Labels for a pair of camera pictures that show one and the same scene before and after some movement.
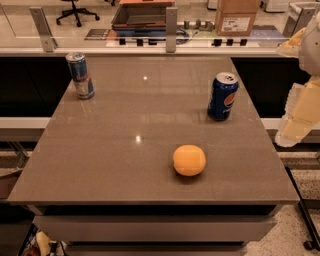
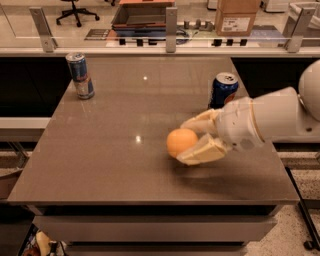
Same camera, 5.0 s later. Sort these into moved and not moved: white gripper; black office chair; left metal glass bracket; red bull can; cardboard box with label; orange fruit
Moved: white gripper; orange fruit
Not moved: red bull can; black office chair; cardboard box with label; left metal glass bracket
